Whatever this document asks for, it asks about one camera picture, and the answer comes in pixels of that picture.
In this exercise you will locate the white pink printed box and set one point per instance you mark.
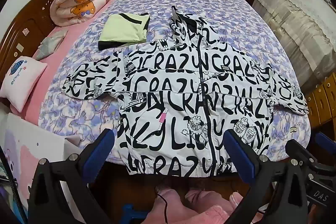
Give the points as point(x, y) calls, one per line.
point(34, 140)

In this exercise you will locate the rolled pink bear quilt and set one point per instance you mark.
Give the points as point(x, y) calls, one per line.
point(78, 3)

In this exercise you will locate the grey cloth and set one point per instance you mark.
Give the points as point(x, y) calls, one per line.
point(50, 43)

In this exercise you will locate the blue plastic object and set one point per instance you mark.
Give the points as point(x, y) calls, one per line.
point(131, 212)

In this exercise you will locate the wooden drawer cabinet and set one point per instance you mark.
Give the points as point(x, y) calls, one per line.
point(323, 98)

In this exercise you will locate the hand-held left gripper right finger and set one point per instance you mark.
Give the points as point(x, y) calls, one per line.
point(241, 158)

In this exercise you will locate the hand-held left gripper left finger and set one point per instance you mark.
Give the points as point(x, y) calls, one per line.
point(99, 150)

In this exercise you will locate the wooden headboard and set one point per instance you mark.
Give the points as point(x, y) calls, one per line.
point(26, 27)

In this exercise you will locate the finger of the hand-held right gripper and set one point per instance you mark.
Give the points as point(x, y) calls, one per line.
point(325, 138)
point(304, 157)

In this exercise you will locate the green black folded garment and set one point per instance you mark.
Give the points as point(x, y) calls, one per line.
point(120, 29)

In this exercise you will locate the small pink cushion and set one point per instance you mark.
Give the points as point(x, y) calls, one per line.
point(23, 79)

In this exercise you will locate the black white printed jacket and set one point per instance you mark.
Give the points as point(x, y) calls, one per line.
point(162, 82)

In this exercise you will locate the purple cat print blanket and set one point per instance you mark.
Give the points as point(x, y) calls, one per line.
point(223, 11)

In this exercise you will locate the pink bed sheet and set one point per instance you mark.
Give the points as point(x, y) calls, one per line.
point(67, 47)

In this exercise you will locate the beige covered furniture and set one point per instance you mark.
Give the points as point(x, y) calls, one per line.
point(294, 29)

